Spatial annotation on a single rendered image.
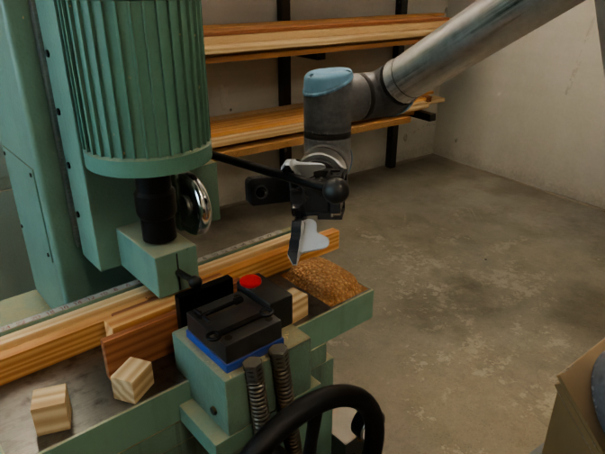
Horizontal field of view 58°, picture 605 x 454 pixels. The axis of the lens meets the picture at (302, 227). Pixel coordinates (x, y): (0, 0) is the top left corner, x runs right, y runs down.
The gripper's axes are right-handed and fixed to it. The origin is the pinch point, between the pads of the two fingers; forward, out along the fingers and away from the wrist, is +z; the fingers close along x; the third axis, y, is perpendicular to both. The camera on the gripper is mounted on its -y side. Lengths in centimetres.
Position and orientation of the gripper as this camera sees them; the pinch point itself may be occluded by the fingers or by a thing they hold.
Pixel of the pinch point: (284, 217)
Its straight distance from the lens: 78.2
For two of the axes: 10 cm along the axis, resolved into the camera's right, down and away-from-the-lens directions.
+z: -1.7, 3.5, -9.2
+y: 9.8, 0.0, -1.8
